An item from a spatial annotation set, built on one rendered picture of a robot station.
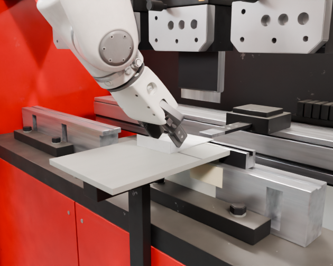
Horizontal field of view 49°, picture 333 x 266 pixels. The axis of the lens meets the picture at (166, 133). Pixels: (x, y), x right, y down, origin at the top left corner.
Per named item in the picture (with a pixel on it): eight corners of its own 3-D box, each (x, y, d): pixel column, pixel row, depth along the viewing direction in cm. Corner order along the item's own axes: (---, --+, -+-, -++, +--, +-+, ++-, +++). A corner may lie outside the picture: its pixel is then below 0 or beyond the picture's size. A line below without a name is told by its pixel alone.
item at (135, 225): (89, 289, 63) (82, 171, 57) (151, 256, 72) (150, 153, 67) (102, 300, 60) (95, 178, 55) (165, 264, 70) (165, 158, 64)
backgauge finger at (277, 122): (184, 136, 81) (184, 115, 80) (249, 120, 99) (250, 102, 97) (228, 148, 73) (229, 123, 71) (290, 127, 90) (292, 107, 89)
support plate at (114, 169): (49, 164, 61) (48, 159, 61) (162, 137, 79) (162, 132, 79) (112, 196, 48) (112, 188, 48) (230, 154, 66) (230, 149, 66)
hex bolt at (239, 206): (226, 213, 62) (227, 205, 62) (236, 208, 64) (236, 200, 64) (239, 218, 60) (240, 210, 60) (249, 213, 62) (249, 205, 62)
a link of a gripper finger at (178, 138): (182, 113, 62) (198, 138, 66) (169, 111, 64) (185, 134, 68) (172, 127, 61) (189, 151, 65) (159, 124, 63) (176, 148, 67)
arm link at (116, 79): (147, 41, 55) (156, 56, 57) (112, 41, 61) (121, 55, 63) (114, 79, 52) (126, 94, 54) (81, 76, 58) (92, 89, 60)
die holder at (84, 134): (23, 133, 130) (21, 107, 128) (39, 130, 134) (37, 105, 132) (103, 165, 95) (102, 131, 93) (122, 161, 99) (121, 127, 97)
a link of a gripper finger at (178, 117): (182, 106, 57) (186, 125, 62) (143, 89, 61) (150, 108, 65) (178, 111, 57) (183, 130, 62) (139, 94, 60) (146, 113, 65)
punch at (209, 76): (178, 97, 74) (178, 50, 72) (184, 96, 76) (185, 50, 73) (216, 103, 67) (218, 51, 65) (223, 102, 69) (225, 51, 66)
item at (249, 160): (167, 147, 78) (167, 133, 78) (176, 144, 81) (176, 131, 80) (245, 169, 65) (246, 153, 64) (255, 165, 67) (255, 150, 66)
